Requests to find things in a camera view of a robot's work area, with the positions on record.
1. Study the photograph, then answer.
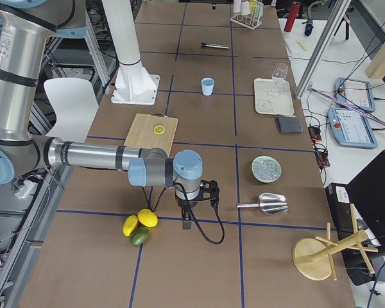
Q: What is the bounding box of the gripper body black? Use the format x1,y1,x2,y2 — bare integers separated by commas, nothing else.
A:
175,194,198,212

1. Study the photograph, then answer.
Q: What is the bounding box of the steel muddler black tip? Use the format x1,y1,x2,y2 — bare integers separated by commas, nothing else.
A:
201,42,230,50

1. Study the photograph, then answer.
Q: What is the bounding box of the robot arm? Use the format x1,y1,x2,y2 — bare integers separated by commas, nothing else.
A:
0,1,203,228

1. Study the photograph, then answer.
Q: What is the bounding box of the yellow lemon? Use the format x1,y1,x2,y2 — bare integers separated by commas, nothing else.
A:
137,209,158,228
122,215,139,237

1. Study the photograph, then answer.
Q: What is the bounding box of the lemon slice round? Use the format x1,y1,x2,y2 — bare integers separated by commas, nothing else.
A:
153,125,166,135

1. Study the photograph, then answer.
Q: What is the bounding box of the blue plastic cup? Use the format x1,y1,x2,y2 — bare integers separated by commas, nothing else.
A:
201,78,215,96

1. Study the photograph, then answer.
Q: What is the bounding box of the white cup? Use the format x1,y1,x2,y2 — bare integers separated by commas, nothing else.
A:
240,1,251,16

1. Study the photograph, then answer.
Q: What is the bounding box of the mint green cup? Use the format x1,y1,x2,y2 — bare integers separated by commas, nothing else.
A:
253,1,264,20

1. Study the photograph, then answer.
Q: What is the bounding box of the yellow cup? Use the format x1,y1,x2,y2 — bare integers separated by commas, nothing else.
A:
249,0,256,12

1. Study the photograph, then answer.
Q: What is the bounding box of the green lime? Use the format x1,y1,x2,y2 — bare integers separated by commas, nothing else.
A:
130,227,149,246

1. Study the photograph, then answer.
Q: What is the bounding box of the wooden cutting board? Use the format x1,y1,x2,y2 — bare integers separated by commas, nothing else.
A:
124,114,178,155

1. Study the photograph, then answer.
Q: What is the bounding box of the metal ice scoop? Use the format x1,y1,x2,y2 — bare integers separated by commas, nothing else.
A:
236,192,289,215

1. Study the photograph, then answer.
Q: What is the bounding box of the green bowl with ice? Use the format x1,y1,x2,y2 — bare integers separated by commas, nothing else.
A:
251,156,282,184

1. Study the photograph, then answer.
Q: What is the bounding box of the grey folded cloth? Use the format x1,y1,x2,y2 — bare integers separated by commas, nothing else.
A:
275,115,303,133

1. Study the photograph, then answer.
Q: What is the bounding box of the wooden mug tree stand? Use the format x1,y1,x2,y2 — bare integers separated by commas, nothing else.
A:
293,203,378,281

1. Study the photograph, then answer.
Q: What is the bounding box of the beige bear tray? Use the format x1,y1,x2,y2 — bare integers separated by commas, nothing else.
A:
253,78,295,116

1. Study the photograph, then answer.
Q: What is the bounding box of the white chair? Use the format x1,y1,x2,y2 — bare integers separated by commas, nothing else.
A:
44,78,99,142

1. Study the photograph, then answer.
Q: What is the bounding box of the clear wine glass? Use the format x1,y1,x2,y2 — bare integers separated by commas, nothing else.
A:
267,63,288,98

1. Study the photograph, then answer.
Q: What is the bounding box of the near teach pendant tablet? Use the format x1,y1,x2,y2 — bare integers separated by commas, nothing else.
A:
328,107,378,149

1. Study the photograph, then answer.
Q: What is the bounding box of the teach pendant tablet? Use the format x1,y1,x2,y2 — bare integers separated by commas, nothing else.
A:
335,77,375,112
328,107,378,149

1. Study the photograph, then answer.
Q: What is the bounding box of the black monitor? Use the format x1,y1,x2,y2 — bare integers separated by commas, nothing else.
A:
346,150,385,247

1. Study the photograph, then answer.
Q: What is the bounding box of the far teach pendant tablet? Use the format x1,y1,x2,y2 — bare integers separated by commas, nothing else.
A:
335,77,375,112

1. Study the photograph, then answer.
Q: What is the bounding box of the red bottle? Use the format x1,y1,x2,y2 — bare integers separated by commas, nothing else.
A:
284,1,301,33

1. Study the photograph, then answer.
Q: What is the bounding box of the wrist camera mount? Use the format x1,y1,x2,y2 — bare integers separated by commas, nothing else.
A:
198,180,220,210

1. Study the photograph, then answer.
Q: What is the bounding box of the white camera pole mount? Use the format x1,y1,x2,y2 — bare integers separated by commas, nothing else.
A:
102,0,160,105

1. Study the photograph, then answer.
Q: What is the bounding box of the white wire cup rack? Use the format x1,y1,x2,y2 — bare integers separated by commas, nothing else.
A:
230,10,262,30

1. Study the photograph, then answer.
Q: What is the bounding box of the aluminium frame post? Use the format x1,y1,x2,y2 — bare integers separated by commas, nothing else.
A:
295,0,351,99

